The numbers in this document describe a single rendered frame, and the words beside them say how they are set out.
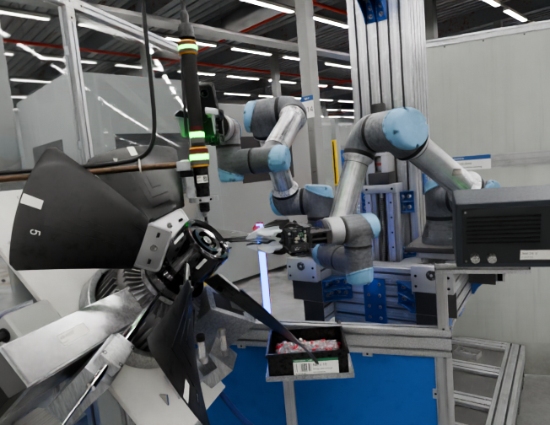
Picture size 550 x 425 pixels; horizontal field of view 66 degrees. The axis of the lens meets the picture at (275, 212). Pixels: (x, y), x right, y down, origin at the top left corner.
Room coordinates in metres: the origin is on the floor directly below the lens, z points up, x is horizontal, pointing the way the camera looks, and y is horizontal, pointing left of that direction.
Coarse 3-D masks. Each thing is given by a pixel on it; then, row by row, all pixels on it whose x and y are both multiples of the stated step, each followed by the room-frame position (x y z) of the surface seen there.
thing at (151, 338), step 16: (192, 288) 0.79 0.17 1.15; (176, 304) 0.68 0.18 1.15; (160, 320) 0.62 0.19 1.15; (176, 320) 0.66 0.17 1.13; (192, 320) 0.75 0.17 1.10; (160, 336) 0.60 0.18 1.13; (176, 336) 0.64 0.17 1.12; (192, 336) 0.72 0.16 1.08; (160, 352) 0.58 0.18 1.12; (176, 352) 0.62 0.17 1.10; (192, 352) 0.70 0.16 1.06; (176, 368) 0.61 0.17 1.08; (192, 368) 0.67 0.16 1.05; (176, 384) 0.59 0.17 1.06; (192, 384) 0.65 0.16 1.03; (192, 400) 0.62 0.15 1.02
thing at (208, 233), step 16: (192, 224) 0.91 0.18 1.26; (208, 224) 0.95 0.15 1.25; (192, 240) 0.85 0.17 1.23; (224, 240) 0.94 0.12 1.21; (176, 256) 0.86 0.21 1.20; (192, 256) 0.85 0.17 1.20; (208, 256) 0.85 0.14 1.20; (224, 256) 0.89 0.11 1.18; (160, 272) 0.88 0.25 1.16; (176, 272) 0.86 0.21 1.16; (192, 272) 0.86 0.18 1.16; (208, 272) 0.88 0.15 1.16; (160, 288) 0.86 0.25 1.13; (176, 288) 0.87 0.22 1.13
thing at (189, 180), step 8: (176, 168) 0.98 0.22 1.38; (184, 168) 0.98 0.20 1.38; (184, 176) 0.98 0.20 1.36; (192, 176) 0.98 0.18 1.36; (192, 184) 0.99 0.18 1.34; (192, 192) 0.99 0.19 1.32; (192, 200) 0.98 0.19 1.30; (200, 200) 0.97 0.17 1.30; (208, 200) 0.98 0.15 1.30; (216, 200) 0.99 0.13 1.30
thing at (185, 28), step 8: (184, 16) 1.00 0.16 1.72; (184, 24) 0.99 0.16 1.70; (184, 32) 0.99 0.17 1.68; (192, 32) 1.00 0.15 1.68; (200, 168) 0.99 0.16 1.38; (200, 176) 0.99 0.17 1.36; (208, 176) 1.01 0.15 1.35; (200, 184) 0.99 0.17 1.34; (208, 184) 1.00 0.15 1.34; (200, 192) 0.99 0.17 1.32; (208, 192) 1.00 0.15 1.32; (200, 208) 1.00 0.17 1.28; (208, 208) 1.00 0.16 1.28
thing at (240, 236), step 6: (222, 234) 1.18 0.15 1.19; (228, 234) 1.18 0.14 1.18; (234, 234) 1.18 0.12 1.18; (240, 234) 1.18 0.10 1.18; (246, 234) 1.20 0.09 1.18; (228, 240) 1.02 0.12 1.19; (234, 240) 1.02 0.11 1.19; (240, 240) 1.04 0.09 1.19; (246, 240) 1.05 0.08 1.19; (252, 240) 1.07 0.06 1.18; (258, 240) 1.09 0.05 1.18; (264, 240) 1.12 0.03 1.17
